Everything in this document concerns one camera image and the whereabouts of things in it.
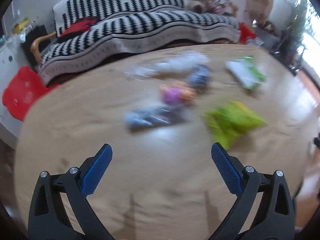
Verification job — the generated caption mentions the yellow green snack bag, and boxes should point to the yellow green snack bag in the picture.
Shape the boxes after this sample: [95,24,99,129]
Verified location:
[203,101,266,150]

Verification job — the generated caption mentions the blue silver foil wrapper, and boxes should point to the blue silver foil wrapper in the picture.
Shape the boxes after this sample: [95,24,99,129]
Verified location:
[124,106,187,132]

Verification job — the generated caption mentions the green white wrapper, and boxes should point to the green white wrapper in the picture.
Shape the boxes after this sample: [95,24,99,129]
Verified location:
[225,56,266,90]

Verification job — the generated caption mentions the small pink doll toy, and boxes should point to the small pink doll toy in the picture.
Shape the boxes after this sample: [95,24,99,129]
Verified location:
[159,81,197,105]

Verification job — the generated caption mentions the clear plastic bag ball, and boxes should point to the clear plastic bag ball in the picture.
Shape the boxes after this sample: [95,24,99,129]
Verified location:
[124,51,210,79]

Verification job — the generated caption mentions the white paper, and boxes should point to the white paper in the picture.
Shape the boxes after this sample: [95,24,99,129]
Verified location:
[186,64,212,90]

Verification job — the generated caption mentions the red bear plastic stool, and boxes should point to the red bear plastic stool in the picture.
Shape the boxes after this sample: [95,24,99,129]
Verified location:
[2,66,59,121]

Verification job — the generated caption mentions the white cabinet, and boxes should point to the white cabinet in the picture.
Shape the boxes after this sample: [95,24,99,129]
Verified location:
[0,36,30,149]

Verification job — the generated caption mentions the red bag on floor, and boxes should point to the red bag on floor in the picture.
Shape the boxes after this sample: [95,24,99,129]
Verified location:
[239,22,257,44]

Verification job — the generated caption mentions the red cloth on sofa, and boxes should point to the red cloth on sofa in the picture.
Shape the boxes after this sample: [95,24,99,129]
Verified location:
[60,16,100,38]

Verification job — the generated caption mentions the black white striped sofa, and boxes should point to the black white striped sofa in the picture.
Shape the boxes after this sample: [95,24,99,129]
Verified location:
[31,0,240,85]

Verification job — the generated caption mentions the plush toys on sofa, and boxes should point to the plush toys on sofa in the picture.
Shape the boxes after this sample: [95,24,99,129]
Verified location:
[183,0,239,17]

